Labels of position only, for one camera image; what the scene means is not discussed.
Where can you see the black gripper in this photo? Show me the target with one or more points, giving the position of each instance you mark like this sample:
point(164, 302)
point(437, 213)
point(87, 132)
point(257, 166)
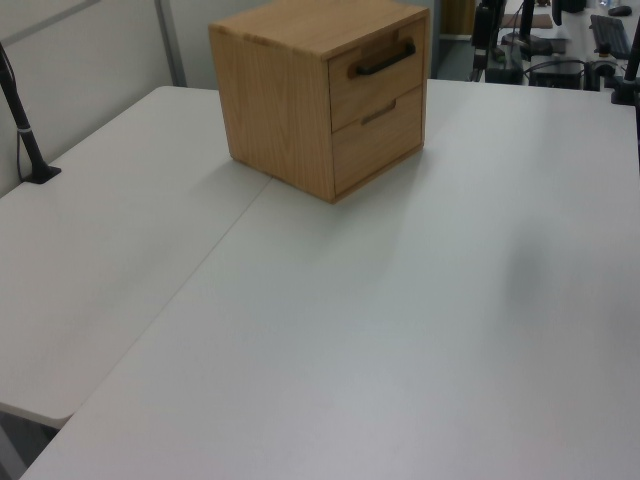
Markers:
point(484, 27)

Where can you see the wooden drawer with cutout grip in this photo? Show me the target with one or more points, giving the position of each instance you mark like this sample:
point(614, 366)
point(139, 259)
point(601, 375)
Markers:
point(380, 150)

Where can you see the wooden two-drawer cabinet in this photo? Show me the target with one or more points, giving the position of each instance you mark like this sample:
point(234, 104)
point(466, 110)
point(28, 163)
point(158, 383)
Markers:
point(272, 105)

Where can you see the black monitor stand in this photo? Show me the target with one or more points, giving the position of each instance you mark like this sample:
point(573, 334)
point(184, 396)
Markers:
point(527, 35)

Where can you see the brown desk mat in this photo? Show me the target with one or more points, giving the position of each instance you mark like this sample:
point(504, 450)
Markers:
point(540, 21)

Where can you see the black equipment box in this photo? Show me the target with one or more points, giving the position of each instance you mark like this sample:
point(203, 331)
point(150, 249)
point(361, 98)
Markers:
point(557, 74)

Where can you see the black computer keyboard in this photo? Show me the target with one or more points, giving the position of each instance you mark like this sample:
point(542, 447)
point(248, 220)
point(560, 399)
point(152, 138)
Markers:
point(610, 34)

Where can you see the black computer mouse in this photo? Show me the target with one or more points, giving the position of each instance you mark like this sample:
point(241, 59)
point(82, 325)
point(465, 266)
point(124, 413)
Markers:
point(619, 10)

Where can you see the black clamped stand pole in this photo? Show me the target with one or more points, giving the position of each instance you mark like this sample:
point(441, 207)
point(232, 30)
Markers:
point(631, 60)

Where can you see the grey metal partition post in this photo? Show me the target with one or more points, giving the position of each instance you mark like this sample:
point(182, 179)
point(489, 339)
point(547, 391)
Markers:
point(172, 42)

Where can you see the black camera stand pole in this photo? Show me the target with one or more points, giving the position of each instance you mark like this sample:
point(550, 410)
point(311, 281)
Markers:
point(22, 135)

